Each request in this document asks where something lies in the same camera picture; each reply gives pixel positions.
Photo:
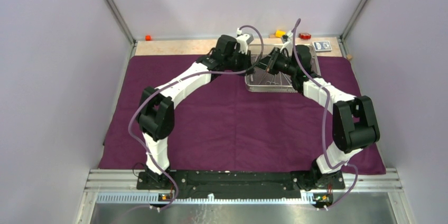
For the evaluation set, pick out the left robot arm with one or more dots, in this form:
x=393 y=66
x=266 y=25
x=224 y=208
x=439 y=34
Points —
x=156 y=117

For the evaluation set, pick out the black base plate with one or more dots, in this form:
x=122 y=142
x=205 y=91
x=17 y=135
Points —
x=192 y=184

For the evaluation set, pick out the metal mesh instrument tray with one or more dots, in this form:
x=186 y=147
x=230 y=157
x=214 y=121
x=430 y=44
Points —
x=256 y=81

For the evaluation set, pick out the blue playing card deck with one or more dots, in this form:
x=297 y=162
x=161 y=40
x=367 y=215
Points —
x=322 y=46

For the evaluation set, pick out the purple cloth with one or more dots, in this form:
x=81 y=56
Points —
x=221 y=126

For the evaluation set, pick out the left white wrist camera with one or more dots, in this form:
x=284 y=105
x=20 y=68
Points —
x=244 y=40

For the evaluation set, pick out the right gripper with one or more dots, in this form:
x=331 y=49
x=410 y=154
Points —
x=276 y=55

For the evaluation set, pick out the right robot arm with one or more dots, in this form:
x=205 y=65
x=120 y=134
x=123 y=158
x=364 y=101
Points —
x=354 y=121

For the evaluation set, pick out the yellow small block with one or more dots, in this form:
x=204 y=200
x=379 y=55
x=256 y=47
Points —
x=280 y=34

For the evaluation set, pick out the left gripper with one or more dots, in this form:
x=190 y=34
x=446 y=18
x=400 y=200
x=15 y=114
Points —
x=246 y=64

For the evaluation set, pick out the red small block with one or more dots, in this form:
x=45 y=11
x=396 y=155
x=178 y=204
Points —
x=304 y=36

